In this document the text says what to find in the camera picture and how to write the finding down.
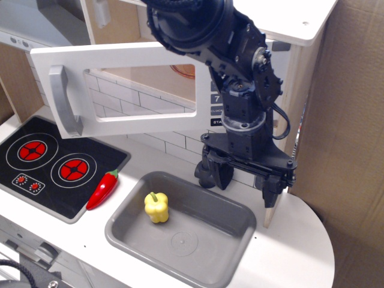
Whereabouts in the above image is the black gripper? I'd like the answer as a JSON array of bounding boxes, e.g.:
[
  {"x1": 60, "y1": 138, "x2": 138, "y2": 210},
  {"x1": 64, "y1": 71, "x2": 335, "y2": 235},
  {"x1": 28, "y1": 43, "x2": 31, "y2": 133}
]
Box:
[{"x1": 201, "y1": 118, "x2": 297, "y2": 208}]

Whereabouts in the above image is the white microwave door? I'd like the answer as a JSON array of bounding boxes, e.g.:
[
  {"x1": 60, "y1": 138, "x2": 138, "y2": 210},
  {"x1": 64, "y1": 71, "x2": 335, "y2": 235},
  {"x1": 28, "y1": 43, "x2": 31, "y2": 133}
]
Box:
[{"x1": 31, "y1": 42, "x2": 223, "y2": 138}]

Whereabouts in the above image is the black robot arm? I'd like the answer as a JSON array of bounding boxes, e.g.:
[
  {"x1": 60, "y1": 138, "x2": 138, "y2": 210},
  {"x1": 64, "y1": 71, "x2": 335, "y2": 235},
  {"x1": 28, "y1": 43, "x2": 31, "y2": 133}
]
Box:
[{"x1": 146, "y1": 1, "x2": 297, "y2": 208}]

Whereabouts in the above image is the orange bowl inside microwave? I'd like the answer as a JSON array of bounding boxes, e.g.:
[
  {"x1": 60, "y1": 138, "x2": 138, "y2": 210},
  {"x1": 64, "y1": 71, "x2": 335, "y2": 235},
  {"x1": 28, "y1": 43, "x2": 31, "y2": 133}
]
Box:
[{"x1": 170, "y1": 64, "x2": 196, "y2": 79}]

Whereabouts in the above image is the white toy microwave cabinet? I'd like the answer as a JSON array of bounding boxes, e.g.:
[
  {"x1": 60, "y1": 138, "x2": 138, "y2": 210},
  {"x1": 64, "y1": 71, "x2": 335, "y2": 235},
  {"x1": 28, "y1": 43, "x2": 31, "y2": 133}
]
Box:
[{"x1": 80, "y1": 0, "x2": 339, "y2": 229}]

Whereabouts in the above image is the dark grey toy faucet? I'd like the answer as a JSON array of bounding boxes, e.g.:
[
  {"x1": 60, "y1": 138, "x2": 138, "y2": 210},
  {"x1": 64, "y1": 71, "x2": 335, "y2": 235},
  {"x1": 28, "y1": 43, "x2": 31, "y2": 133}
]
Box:
[{"x1": 194, "y1": 161, "x2": 216, "y2": 188}]

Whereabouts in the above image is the grey plastic sink basin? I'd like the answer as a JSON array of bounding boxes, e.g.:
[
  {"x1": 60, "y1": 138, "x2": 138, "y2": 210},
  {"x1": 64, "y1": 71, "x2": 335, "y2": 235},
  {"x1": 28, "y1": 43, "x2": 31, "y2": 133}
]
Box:
[{"x1": 105, "y1": 172, "x2": 256, "y2": 287}]

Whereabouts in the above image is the brown cardboard box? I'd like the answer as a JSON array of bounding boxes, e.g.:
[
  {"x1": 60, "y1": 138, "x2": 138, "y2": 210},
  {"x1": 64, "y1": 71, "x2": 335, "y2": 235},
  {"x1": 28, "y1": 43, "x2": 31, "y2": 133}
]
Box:
[{"x1": 292, "y1": 1, "x2": 383, "y2": 287}]

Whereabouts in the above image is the yellow toy bell pepper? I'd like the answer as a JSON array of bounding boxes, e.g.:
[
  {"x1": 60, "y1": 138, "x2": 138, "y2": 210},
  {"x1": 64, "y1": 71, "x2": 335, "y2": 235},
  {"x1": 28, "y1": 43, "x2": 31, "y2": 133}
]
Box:
[{"x1": 144, "y1": 192, "x2": 169, "y2": 223}]

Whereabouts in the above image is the red toy chili pepper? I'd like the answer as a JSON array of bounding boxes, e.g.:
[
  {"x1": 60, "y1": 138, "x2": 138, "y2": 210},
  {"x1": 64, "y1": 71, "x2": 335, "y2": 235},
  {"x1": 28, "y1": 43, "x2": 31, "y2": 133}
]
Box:
[{"x1": 86, "y1": 169, "x2": 119, "y2": 211}]

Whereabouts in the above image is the black toy stovetop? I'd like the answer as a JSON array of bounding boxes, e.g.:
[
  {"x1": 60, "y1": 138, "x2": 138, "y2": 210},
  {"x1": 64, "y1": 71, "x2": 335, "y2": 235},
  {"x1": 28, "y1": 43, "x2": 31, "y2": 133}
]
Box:
[{"x1": 1, "y1": 116, "x2": 131, "y2": 224}]

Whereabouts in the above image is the grey oven knob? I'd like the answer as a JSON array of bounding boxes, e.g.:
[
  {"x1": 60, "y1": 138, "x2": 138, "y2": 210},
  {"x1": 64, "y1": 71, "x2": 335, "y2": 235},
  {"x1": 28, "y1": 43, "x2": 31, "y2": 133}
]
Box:
[{"x1": 34, "y1": 242, "x2": 59, "y2": 264}]

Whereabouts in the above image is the grey range hood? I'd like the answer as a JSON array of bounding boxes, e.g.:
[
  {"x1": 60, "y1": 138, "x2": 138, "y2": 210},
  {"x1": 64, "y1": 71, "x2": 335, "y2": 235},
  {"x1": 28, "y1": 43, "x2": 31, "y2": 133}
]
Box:
[{"x1": 1, "y1": 1, "x2": 90, "y2": 52}]

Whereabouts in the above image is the grey door handle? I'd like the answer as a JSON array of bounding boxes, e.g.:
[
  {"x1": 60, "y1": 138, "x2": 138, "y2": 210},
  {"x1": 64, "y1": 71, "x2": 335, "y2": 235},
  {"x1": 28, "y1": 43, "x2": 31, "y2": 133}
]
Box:
[{"x1": 49, "y1": 65, "x2": 83, "y2": 137}]

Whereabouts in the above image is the black braided cable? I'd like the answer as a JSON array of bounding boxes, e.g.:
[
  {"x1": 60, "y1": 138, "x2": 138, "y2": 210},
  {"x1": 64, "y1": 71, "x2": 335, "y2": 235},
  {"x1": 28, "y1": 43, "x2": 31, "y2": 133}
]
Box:
[{"x1": 0, "y1": 259, "x2": 39, "y2": 288}]

